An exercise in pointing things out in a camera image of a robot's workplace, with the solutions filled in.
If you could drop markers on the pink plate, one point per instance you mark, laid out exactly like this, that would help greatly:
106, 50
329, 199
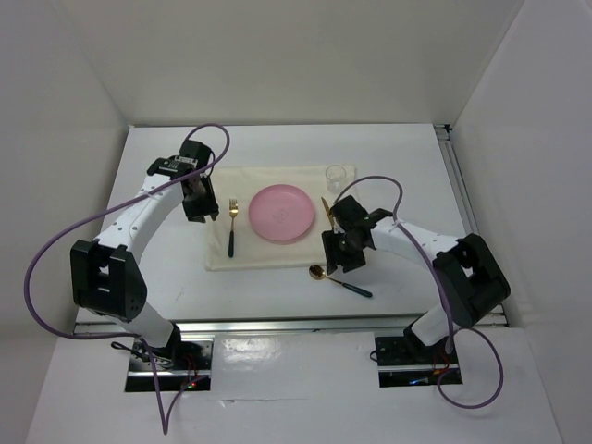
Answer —
281, 213

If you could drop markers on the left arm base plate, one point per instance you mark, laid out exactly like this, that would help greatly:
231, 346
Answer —
192, 368

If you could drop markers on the clear plastic cup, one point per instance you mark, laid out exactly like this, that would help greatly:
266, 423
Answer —
336, 177

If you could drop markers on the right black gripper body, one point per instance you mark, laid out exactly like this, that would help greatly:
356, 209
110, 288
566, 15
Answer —
346, 242

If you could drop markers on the gold knife green handle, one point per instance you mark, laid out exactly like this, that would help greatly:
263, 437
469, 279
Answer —
328, 212

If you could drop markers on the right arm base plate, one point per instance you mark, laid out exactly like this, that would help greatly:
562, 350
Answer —
403, 363

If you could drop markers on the front aluminium rail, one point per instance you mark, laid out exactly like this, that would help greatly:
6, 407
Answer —
274, 326

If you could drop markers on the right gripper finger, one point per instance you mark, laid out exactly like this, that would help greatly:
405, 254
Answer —
333, 252
354, 261

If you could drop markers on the gold spoon green handle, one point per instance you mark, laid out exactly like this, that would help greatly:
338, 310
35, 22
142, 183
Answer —
317, 272

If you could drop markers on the right aluminium rail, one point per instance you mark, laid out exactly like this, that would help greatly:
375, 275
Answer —
467, 208

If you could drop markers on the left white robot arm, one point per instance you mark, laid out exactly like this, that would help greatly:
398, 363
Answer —
105, 274

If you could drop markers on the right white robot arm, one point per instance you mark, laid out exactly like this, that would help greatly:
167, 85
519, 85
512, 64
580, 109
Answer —
436, 253

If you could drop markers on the cream cloth placemat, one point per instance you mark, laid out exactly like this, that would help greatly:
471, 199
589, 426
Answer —
250, 250

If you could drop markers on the gold fork green handle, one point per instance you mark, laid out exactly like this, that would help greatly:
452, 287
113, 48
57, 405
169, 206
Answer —
233, 213

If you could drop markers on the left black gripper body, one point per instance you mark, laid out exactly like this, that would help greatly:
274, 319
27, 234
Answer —
203, 202

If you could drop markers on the aluminium rail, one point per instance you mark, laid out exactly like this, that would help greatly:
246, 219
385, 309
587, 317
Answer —
467, 208
274, 326

